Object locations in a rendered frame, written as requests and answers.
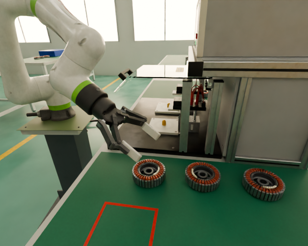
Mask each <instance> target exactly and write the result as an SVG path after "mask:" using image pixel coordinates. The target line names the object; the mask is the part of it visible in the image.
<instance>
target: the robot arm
mask: <svg viewBox="0 0 308 246"><path fill-rule="evenodd" d="M19 16H28V17H36V18H37V19H38V20H39V21H40V22H41V23H42V24H43V25H45V26H46V27H48V28H49V29H51V30H52V31H53V32H54V33H56V34H57V35H58V36H59V37H60V38H61V39H62V41H63V42H64V43H65V44H66V47H65V49H64V51H63V53H62V55H61V56H60V57H59V59H58V60H57V62H56V63H55V64H54V66H53V67H52V68H51V70H50V72H49V75H43V76H37V77H29V74H28V72H27V69H26V67H25V63H24V60H23V57H22V53H21V49H20V45H19V41H18V36H17V31H16V26H15V20H16V18H17V17H19ZM105 49H106V45H105V41H104V39H103V37H102V35H101V34H100V33H99V32H98V31H97V30H95V29H94V28H92V27H90V26H88V25H86V24H84V23H83V22H82V21H80V20H79V19H78V18H76V17H75V16H74V15H73V14H72V13H71V12H70V11H69V10H68V9H67V8H66V7H65V5H64V4H63V2H62V1H61V0H0V74H1V79H2V84H3V88H4V94H5V96H6V98H7V99H8V100H9V101H10V102H12V103H14V104H17V105H26V104H30V103H36V102H40V101H46V104H47V106H44V107H43V108H41V109H40V110H39V111H37V112H34V113H27V114H26V116H27V117H32V116H38V117H40V118H41V120H42V121H46V120H49V119H50V120H51V121H64V120H67V119H70V118H72V117H74V116H75V115H76V113H75V111H74V110H73V108H72V106H71V100H72V101H73V102H74V103H75V104H76V105H77V106H79V107H80V108H81V109H82V110H83V111H85V112H86V113H87V114H88V115H93V116H94V117H96V118H97V119H98V122H97V124H96V127H97V128H98V129H99V130H100V131H101V133H102V135H103V137H104V139H105V141H106V143H107V145H108V147H109V149H110V150H113V149H114V150H117V149H119V150H120V151H121V152H123V153H124V154H125V155H128V156H130V157H131V158H132V159H133V160H134V161H135V162H138V161H139V159H140V158H141V157H142V155H141V154H139V153H138V152H137V151H136V150H135V149H133V148H132V147H131V146H130V145H129V144H127V143H126V142H125V141H121V138H120V134H119V130H118V126H119V125H120V124H122V123H130V124H134V125H138V126H141V128H142V129H143V130H144V131H145V132H146V133H148V134H149V135H150V136H151V137H152V138H154V139H155V140H157V139H158V138H159V137H160V135H161V134H160V133H158V132H157V131H156V130H155V129H154V128H153V127H151V126H150V125H149V124H148V123H147V122H146V121H147V117H145V116H143V115H141V114H138V113H136V112H134V111H132V110H129V109H128V108H126V107H125V106H122V108H121V109H118V108H116V105H115V103H114V102H113V101H112V100H110V99H109V98H108V94H107V93H106V92H105V91H104V90H102V89H101V88H100V87H99V86H97V85H96V84H95V83H94V82H92V81H91V80H90V79H89V76H90V74H91V72H92V71H93V69H94V68H95V66H96V65H97V63H98V62H99V61H100V60H101V58H102V57H103V55H104V53H105ZM124 117H125V118H124ZM107 125H109V128H110V131H111V133H110V131H109V129H108V127H107Z"/></svg>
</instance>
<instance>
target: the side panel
mask: <svg viewBox="0 0 308 246"><path fill-rule="evenodd" d="M224 159H225V162H226V163H228V162H230V163H236V164H251V165H263V166H274V167H285V168H296V169H302V168H303V169H308V79H299V78H240V83H239V88H238V94H237V99H236V104H235V109H234V115H233V120H232V125H231V130H230V135H229V141H228V146H227V151H226V156H225V157H224Z"/></svg>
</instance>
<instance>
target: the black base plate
mask: <svg viewBox="0 0 308 246"><path fill-rule="evenodd" d="M173 102H174V99H163V98H141V99H140V101H139V102H138V103H137V105H136V106H135V107H134V109H133V110H132V111H134V112H136V113H138V114H141V115H143V116H145V117H147V121H146V122H147V123H148V124H150V121H151V119H152V118H161V119H178V114H163V113H155V110H156V107H157V105H158V103H173ZM204 102H206V111H197V113H196V116H199V120H200V126H199V133H196V132H188V143H187V152H184V151H182V152H179V141H180V135H166V134H161V135H160V137H159V138H158V139H157V140H155V139H154V138H152V137H151V136H150V135H149V134H148V133H146V132H145V131H144V130H143V129H142V128H141V126H138V125H134V124H130V123H123V124H122V125H121V127H120V128H119V129H118V130H119V134H120V138H121V141H125V142H126V143H127V144H129V145H130V146H131V147H132V148H133V149H135V150H136V151H137V152H144V153H155V154H167V155H179V156H190V157H202V158H213V159H221V158H222V152H221V148H220V144H219V141H218V137H217V134H216V139H215V145H214V152H213V155H211V154H210V153H208V154H205V142H206V133H207V126H208V118H209V110H210V107H209V104H208V100H204Z"/></svg>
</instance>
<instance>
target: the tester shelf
mask: <svg viewBox="0 0 308 246"><path fill-rule="evenodd" d="M188 77H239V78H299V79H308V57H196V54H195V50H194V46H189V50H188Z"/></svg>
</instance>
